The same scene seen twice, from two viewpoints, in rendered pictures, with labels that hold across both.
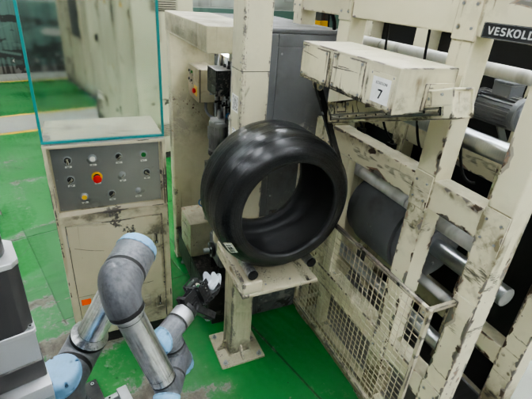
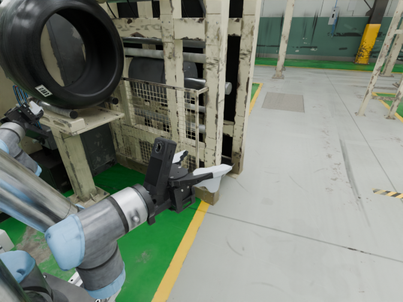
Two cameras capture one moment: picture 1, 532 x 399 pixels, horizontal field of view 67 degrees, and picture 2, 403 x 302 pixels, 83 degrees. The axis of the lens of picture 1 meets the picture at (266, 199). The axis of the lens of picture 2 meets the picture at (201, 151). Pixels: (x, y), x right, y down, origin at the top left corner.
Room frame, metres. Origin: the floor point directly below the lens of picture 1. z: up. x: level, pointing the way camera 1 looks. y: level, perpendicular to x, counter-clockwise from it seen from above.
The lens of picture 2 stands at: (-0.01, 0.04, 1.36)
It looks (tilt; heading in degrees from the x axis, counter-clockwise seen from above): 30 degrees down; 329
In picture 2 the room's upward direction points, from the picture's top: straight up
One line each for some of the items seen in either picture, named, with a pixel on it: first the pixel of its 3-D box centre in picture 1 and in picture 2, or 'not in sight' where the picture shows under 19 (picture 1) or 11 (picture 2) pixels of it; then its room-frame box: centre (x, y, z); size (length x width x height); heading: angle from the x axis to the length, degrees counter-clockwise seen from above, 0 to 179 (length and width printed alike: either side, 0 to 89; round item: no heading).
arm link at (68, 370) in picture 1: (62, 382); not in sight; (0.80, 0.56, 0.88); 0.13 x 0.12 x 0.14; 0
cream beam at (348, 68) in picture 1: (366, 73); not in sight; (1.59, -0.34, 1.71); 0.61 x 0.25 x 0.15; 26
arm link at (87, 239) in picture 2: not in sight; (88, 233); (0.31, 0.07, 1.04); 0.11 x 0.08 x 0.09; 104
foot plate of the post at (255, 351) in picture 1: (236, 343); (87, 196); (1.79, 0.11, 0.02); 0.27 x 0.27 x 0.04; 26
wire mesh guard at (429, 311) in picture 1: (344, 303); (147, 128); (1.51, -0.42, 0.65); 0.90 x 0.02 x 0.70; 26
